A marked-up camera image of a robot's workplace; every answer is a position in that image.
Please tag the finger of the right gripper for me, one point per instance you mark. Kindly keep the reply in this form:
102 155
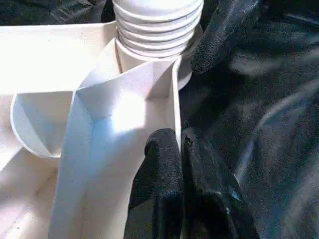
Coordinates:
219 37

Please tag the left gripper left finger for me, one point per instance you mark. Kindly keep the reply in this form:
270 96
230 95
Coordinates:
159 174

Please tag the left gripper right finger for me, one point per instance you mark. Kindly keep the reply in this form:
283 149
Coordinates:
209 199

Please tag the white plastic table leg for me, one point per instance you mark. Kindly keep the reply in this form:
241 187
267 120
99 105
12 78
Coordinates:
157 25

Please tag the white plastic table top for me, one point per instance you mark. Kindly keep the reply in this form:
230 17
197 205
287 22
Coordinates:
37 49

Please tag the black glossy mat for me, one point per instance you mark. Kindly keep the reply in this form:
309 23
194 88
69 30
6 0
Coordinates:
274 124

